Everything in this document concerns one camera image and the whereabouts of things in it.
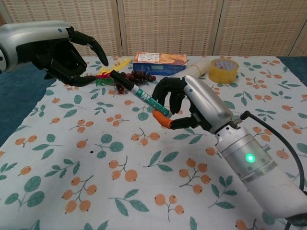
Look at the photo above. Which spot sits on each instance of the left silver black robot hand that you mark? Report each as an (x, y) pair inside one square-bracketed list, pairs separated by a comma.
[(31, 38)]

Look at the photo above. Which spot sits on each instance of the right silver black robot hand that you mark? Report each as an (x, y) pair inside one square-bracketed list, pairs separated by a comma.
[(208, 103)]

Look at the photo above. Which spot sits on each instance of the white green marker pen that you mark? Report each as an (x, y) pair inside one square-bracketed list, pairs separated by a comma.
[(151, 100)]

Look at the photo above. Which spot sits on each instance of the black marker cap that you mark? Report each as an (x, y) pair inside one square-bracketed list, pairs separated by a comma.
[(122, 80)]

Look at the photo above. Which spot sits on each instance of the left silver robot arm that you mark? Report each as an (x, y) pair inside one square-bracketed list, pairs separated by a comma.
[(1, 60)]

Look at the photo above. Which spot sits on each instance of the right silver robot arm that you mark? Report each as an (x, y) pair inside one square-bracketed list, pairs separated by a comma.
[(259, 172)]

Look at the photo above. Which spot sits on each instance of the clear yellowish tape roll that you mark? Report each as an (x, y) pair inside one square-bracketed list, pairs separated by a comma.
[(223, 70)]

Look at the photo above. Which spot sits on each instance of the bamboo screen panel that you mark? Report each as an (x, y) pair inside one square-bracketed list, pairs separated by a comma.
[(259, 26), (302, 45), (170, 26), (72, 14)]

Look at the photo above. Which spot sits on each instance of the orange blue biscuit box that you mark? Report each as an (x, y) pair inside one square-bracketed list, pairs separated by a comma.
[(159, 62)]

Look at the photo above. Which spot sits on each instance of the dark red artificial grapes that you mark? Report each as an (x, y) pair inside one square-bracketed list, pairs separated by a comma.
[(141, 76)]

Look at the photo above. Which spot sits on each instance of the colourful feather shuttlecock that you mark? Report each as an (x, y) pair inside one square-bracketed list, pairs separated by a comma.
[(112, 69)]

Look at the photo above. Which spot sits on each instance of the floral print tablecloth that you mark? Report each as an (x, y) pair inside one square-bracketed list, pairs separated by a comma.
[(96, 155)]

